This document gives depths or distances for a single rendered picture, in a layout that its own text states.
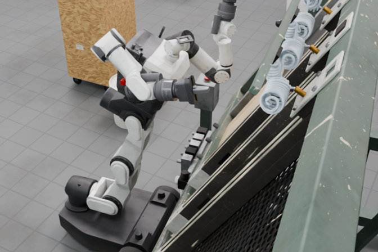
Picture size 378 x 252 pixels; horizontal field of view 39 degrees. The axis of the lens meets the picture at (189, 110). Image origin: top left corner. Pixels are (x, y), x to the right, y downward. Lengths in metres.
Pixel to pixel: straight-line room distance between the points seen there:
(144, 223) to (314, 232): 2.43
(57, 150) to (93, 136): 0.30
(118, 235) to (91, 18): 1.85
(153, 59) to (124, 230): 1.22
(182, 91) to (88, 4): 2.36
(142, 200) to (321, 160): 2.49
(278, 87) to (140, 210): 2.18
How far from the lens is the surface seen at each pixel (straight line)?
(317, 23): 2.54
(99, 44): 2.21
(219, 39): 2.75
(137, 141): 2.81
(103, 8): 4.26
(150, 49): 2.52
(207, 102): 3.14
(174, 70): 2.47
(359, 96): 1.28
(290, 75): 1.98
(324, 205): 0.97
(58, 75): 5.03
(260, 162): 1.56
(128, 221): 3.33
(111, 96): 2.77
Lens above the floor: 2.63
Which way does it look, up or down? 36 degrees down
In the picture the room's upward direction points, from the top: 1 degrees clockwise
